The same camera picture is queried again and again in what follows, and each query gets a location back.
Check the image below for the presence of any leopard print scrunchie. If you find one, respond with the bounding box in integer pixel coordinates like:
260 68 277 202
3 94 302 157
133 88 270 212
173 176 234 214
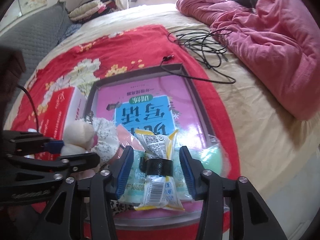
110 200 135 216

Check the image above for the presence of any green tissue pack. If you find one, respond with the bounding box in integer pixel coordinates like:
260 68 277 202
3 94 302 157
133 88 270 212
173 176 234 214
119 149 191 205

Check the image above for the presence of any white floral scrunchie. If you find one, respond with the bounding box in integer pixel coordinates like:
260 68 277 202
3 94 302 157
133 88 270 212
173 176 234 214
84 115 120 166

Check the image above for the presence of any snack bag with black band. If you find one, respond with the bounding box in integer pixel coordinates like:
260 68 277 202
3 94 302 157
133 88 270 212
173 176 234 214
135 129 184 211

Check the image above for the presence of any cream teddy bear plush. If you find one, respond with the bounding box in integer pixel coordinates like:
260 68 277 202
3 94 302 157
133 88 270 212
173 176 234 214
61 120 95 156

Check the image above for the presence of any red tissue box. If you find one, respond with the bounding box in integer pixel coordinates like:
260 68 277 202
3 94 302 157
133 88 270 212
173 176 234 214
37 86 88 160

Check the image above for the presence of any cream bed sheet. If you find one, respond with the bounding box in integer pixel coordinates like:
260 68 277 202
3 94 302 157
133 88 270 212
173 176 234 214
4 3 320 240

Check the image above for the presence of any red floral blanket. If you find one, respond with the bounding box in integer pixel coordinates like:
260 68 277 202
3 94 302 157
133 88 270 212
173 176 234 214
10 24 242 240

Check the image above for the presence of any grey quilted headboard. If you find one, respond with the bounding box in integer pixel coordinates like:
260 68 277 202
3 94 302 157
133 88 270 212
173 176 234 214
0 0 73 116

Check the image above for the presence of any grey tray with pink book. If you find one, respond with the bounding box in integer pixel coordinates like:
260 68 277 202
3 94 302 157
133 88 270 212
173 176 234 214
84 64 231 230

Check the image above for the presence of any folded clothes pile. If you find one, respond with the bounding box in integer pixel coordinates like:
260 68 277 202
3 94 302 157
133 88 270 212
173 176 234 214
68 0 118 24

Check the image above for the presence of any pink quilt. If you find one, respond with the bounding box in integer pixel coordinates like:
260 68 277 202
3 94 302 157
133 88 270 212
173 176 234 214
176 0 319 120

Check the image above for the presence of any black cable bundle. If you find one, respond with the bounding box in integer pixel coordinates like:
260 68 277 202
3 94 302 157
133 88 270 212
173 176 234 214
159 28 237 85

